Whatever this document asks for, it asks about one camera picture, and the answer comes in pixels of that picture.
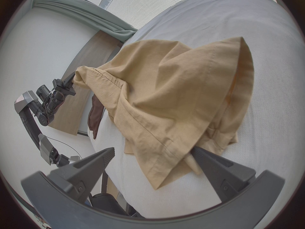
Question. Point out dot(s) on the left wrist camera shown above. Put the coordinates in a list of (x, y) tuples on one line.
[(57, 82)]

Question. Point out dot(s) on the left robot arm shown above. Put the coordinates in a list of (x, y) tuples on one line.
[(26, 123)]

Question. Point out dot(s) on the bed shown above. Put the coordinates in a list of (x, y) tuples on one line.
[(262, 56)]

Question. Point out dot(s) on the window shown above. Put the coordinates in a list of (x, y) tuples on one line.
[(133, 6)]

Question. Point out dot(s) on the tan shorts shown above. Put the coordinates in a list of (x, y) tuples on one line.
[(166, 92)]

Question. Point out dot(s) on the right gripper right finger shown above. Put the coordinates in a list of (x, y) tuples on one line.
[(226, 175)]

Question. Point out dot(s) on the grey-green curtain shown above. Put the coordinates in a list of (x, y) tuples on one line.
[(95, 18)]

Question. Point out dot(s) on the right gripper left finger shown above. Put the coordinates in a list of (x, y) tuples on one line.
[(78, 175)]

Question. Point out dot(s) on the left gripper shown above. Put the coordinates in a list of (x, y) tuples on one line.
[(68, 91)]

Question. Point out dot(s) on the dark brown shorts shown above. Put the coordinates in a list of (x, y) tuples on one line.
[(95, 118)]

